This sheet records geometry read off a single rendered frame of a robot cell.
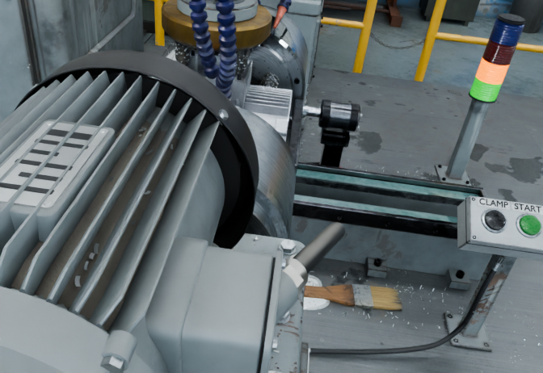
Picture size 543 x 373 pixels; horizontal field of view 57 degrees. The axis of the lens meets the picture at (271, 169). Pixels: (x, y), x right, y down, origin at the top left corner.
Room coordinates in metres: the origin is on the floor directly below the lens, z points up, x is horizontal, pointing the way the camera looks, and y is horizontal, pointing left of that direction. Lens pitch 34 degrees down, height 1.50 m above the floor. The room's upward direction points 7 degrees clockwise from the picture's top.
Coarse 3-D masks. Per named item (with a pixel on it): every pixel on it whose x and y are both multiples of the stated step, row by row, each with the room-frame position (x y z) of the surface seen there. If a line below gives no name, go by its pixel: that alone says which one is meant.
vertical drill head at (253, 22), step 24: (216, 0) 0.78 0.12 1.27; (240, 0) 0.80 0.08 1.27; (168, 24) 0.76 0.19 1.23; (216, 24) 0.75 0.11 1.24; (240, 24) 0.76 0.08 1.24; (264, 24) 0.78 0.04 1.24; (192, 48) 0.85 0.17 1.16; (216, 48) 0.74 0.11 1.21; (240, 48) 0.75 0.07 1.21; (240, 72) 0.77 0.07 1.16
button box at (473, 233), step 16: (464, 208) 0.61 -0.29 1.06; (480, 208) 0.60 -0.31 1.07; (496, 208) 0.60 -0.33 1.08; (512, 208) 0.60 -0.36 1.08; (528, 208) 0.60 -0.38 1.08; (464, 224) 0.59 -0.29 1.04; (480, 224) 0.58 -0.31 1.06; (512, 224) 0.58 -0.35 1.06; (464, 240) 0.57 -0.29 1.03; (480, 240) 0.56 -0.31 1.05; (496, 240) 0.56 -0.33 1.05; (512, 240) 0.56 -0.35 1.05; (528, 240) 0.56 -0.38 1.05; (512, 256) 0.58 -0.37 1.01; (528, 256) 0.57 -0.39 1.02
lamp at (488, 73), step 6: (480, 66) 1.10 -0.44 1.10; (486, 66) 1.09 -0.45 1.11; (492, 66) 1.08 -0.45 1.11; (498, 66) 1.08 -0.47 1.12; (504, 66) 1.08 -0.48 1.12; (480, 72) 1.10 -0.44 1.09; (486, 72) 1.08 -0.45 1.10; (492, 72) 1.08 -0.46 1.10; (498, 72) 1.08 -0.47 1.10; (504, 72) 1.08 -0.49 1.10; (480, 78) 1.09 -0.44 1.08; (486, 78) 1.08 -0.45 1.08; (492, 78) 1.08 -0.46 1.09; (498, 78) 1.08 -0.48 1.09
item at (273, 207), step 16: (240, 112) 0.63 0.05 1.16; (256, 128) 0.61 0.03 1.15; (272, 128) 0.64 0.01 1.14; (256, 144) 0.58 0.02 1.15; (272, 144) 0.61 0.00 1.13; (272, 160) 0.57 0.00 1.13; (288, 160) 0.62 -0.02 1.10; (272, 176) 0.54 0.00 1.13; (288, 176) 0.59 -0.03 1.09; (256, 192) 0.49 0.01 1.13; (272, 192) 0.51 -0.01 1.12; (288, 192) 0.56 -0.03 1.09; (256, 208) 0.47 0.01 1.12; (272, 208) 0.49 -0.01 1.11; (288, 208) 0.53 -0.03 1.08; (256, 224) 0.46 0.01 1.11; (272, 224) 0.48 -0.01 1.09; (288, 224) 0.51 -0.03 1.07
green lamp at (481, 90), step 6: (474, 78) 1.11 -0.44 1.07; (474, 84) 1.10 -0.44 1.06; (480, 84) 1.09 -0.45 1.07; (486, 84) 1.08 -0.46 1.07; (492, 84) 1.08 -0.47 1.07; (498, 84) 1.08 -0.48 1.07; (474, 90) 1.09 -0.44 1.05; (480, 90) 1.08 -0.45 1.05; (486, 90) 1.08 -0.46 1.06; (492, 90) 1.08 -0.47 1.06; (498, 90) 1.08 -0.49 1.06; (474, 96) 1.09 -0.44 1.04; (480, 96) 1.08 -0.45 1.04; (486, 96) 1.08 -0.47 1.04; (492, 96) 1.08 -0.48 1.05
